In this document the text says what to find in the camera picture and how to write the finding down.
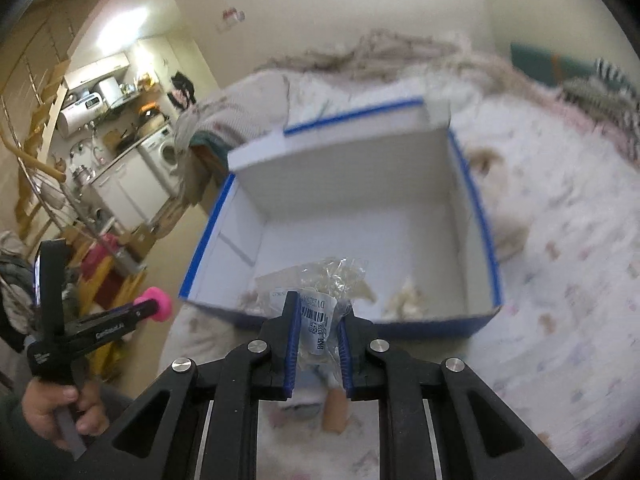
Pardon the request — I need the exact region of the light blue plush toy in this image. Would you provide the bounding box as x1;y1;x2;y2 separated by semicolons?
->
277;364;344;419

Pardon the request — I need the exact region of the clear plastic bag with label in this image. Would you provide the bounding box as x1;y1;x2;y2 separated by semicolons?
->
255;257;376;362

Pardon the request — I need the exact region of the pink fluffy ball toy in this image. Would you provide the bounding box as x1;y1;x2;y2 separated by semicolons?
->
134;287;172;323

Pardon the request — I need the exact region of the person's left hand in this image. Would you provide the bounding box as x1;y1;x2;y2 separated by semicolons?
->
21;378;110;451

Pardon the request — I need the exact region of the cream scrunchie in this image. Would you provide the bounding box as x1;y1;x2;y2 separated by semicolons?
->
384;276;428;321

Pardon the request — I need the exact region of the brown cardboard tube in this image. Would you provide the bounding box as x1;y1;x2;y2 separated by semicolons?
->
321;388;349;434

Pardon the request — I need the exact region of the yellow wooden chair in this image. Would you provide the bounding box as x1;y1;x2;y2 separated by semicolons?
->
77;257;146;382

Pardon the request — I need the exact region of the brown cardboard box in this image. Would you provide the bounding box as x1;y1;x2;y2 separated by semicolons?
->
119;224;156;262

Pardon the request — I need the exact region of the white box with blue edges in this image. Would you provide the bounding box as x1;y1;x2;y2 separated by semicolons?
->
180;98;503;339

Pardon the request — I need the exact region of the white kitchen cabinet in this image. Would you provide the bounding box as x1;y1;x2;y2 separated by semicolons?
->
90;148;170;231

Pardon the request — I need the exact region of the white washing machine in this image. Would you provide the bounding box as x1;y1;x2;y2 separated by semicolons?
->
137;124;181;197

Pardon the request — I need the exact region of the white patterned bed blanket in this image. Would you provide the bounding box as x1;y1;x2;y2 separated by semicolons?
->
160;70;639;478

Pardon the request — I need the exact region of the white water heater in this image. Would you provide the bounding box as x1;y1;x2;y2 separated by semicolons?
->
56;92;106;138

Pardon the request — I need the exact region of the beige crumpled duvet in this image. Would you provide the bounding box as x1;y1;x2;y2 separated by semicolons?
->
258;29;558;105

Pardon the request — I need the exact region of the teal headboard cushion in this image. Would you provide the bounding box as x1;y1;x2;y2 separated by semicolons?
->
510;42;594;87

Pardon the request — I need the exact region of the striped knitted cloth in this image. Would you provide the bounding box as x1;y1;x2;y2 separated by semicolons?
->
561;58;639;140

